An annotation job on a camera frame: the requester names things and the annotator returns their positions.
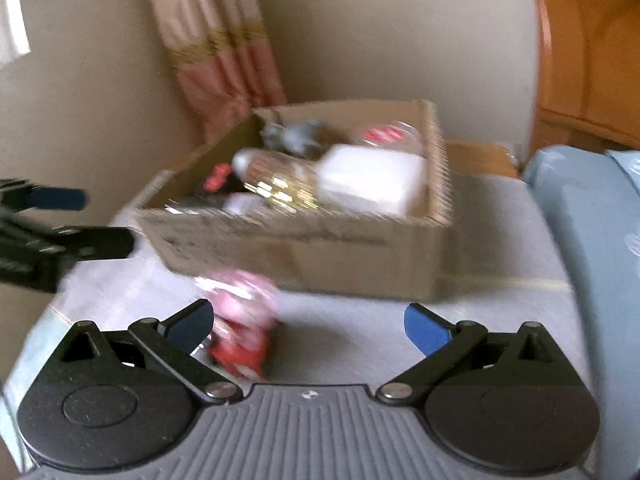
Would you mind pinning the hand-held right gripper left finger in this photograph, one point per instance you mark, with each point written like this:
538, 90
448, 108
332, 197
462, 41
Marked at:
190, 327

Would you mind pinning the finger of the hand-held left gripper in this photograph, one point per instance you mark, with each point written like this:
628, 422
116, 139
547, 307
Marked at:
100, 243
55, 198

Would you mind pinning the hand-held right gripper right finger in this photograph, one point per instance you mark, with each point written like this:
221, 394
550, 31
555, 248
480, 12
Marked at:
425, 330

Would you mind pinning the brown cardboard box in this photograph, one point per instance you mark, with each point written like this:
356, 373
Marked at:
350, 265

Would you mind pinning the clear plastic jar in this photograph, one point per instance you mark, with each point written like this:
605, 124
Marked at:
195, 206

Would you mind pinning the black toy car red wheels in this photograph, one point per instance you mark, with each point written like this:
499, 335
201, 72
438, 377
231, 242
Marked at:
217, 180

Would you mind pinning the white cotton swab box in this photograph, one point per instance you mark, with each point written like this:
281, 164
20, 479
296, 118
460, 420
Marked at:
370, 180

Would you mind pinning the clear jar of yellow capsules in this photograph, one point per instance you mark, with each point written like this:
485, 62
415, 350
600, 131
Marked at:
280, 180

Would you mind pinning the wooden board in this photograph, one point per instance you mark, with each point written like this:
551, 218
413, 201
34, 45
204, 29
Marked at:
480, 157

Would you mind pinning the light blue pillow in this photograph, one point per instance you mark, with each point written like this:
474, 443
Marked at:
590, 240

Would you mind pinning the clear plastic box red label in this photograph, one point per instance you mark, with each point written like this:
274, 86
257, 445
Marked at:
390, 135

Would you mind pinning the pink curtain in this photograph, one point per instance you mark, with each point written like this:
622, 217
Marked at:
220, 60

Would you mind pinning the grey toy animal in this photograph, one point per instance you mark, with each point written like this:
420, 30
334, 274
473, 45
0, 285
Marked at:
295, 137

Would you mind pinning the wooden cabinet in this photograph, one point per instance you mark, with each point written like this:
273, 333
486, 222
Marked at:
590, 60

